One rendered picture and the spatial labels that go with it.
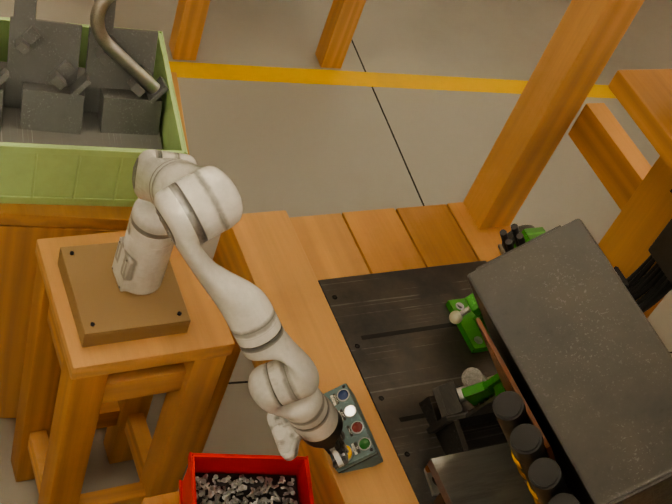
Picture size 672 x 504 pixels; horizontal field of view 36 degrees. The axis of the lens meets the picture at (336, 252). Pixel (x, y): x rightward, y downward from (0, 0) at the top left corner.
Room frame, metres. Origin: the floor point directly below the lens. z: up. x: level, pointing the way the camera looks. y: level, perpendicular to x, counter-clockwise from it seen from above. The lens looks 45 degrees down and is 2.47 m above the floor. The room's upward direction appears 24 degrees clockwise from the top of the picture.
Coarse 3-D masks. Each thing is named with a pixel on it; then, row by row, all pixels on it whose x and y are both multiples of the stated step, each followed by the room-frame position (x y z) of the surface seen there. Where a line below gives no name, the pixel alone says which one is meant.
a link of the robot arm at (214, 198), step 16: (160, 176) 1.13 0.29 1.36; (176, 176) 1.11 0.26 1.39; (192, 176) 1.02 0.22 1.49; (208, 176) 1.02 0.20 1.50; (224, 176) 1.03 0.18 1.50; (192, 192) 0.99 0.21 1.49; (208, 192) 1.00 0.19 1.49; (224, 192) 1.01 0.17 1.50; (192, 208) 0.98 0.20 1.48; (208, 208) 0.99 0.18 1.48; (224, 208) 1.00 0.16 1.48; (240, 208) 1.01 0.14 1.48; (208, 224) 0.98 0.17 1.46; (224, 224) 0.99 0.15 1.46
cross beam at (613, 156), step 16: (592, 112) 1.91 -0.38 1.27; (608, 112) 1.93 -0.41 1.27; (576, 128) 1.92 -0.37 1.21; (592, 128) 1.89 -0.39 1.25; (608, 128) 1.87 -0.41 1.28; (576, 144) 1.90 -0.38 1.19; (592, 144) 1.87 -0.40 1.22; (608, 144) 1.84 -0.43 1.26; (624, 144) 1.84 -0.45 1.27; (592, 160) 1.85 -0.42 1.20; (608, 160) 1.83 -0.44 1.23; (624, 160) 1.80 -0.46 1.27; (640, 160) 1.81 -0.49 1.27; (608, 176) 1.81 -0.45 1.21; (624, 176) 1.78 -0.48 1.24; (640, 176) 1.76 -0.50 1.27; (624, 192) 1.76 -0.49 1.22
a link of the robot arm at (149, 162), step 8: (144, 152) 1.30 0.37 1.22; (152, 152) 1.31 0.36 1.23; (160, 152) 1.32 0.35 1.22; (136, 160) 1.30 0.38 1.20; (144, 160) 1.27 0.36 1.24; (152, 160) 1.24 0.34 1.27; (160, 160) 1.22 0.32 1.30; (168, 160) 1.19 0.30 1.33; (176, 160) 1.18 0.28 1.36; (184, 160) 1.18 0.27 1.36; (136, 168) 1.28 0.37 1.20; (144, 168) 1.24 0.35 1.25; (152, 168) 1.20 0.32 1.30; (160, 168) 1.16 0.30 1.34; (136, 176) 1.26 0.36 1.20; (144, 176) 1.22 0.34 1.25; (152, 176) 1.16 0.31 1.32; (136, 184) 1.25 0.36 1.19; (144, 184) 1.21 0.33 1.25; (136, 192) 1.26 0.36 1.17; (144, 192) 1.21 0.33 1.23; (144, 200) 1.26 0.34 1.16; (152, 200) 1.14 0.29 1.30
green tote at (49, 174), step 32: (0, 32) 1.79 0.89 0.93; (160, 32) 1.98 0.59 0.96; (160, 64) 1.90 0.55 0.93; (160, 128) 1.80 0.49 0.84; (0, 160) 1.44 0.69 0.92; (32, 160) 1.47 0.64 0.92; (64, 160) 1.50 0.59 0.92; (96, 160) 1.53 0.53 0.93; (128, 160) 1.57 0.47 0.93; (0, 192) 1.44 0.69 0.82; (32, 192) 1.47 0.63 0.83; (64, 192) 1.51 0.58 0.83; (96, 192) 1.54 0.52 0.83; (128, 192) 1.58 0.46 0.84
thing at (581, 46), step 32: (576, 0) 1.93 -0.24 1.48; (608, 0) 1.88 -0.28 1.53; (640, 0) 1.92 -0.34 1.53; (576, 32) 1.90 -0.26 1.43; (608, 32) 1.90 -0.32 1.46; (544, 64) 1.93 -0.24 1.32; (576, 64) 1.88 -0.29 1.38; (544, 96) 1.89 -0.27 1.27; (576, 96) 1.91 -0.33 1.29; (512, 128) 1.92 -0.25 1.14; (544, 128) 1.89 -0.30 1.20; (512, 160) 1.89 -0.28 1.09; (544, 160) 1.92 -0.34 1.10; (480, 192) 1.92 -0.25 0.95; (512, 192) 1.90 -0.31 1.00; (640, 192) 1.64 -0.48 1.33; (480, 224) 1.88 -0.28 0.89; (640, 224) 1.60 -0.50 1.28; (608, 256) 1.62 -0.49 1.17; (640, 256) 1.57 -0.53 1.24
